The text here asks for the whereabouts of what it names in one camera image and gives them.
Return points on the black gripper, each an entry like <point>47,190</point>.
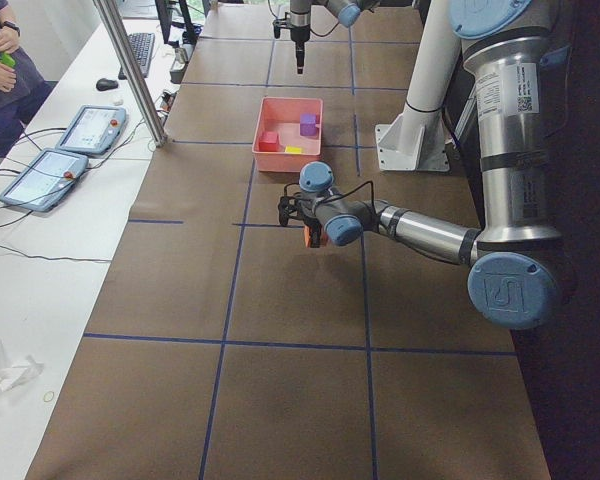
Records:
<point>315,229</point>
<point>298,34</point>

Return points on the orange foam block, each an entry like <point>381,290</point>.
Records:
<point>315,237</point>

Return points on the purple foam block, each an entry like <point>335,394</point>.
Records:
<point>309,124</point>

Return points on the yellow foam block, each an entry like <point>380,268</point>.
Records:
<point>293,150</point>

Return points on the red foam block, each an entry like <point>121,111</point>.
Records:
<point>269,141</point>

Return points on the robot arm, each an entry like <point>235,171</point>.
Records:
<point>519,276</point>
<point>298,20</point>

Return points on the pink plastic bin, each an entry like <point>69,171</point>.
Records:
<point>282,114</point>

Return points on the white mounting pillar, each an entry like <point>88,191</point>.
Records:
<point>415,140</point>

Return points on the black keyboard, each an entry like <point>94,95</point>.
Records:
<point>142,45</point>

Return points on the black computer mouse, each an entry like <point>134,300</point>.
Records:
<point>105,84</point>

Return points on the far teach pendant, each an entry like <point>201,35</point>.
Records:
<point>93,130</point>

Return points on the teach pendant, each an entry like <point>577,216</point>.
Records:
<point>93,130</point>
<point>45,181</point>

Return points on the near teach pendant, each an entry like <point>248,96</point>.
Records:
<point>45,181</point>

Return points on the seated person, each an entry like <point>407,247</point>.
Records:
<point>22,88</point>

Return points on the crumpled white paper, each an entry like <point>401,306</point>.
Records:
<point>16,373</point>

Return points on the aluminium frame post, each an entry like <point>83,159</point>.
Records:
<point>113,23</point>

